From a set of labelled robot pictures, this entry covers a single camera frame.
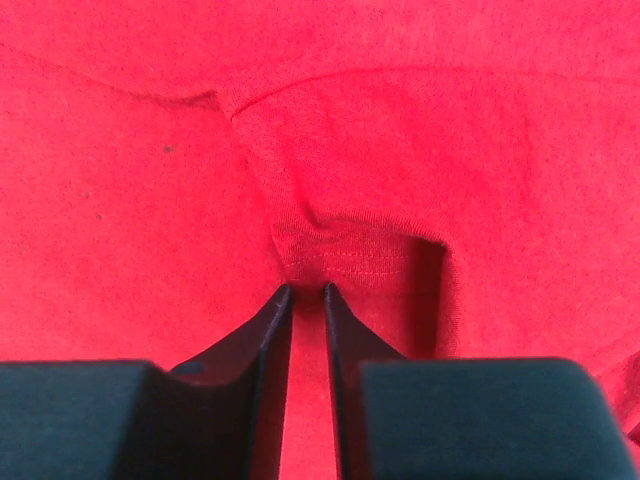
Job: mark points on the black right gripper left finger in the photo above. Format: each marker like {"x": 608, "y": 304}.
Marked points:
{"x": 218, "y": 415}

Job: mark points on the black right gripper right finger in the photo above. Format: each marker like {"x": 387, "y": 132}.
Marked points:
{"x": 514, "y": 418}

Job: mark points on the red t shirt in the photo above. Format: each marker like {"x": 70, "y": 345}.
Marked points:
{"x": 466, "y": 172}

